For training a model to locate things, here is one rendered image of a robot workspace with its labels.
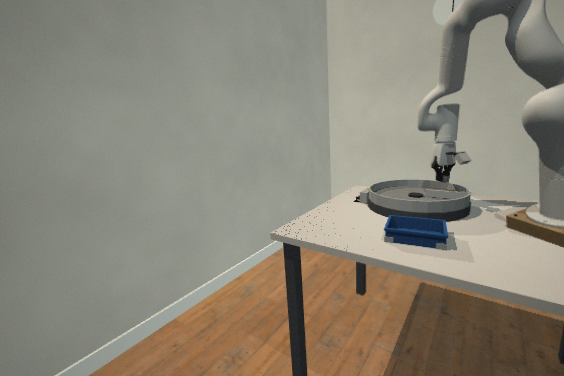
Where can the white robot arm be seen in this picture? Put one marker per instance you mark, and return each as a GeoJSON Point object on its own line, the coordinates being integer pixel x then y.
{"type": "Point", "coordinates": [539, 53]}

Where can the blue crate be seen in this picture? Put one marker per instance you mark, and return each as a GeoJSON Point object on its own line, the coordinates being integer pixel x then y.
{"type": "Point", "coordinates": [413, 237]}

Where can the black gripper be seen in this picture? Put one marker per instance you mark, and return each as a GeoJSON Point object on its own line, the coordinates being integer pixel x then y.
{"type": "Point", "coordinates": [440, 158]}

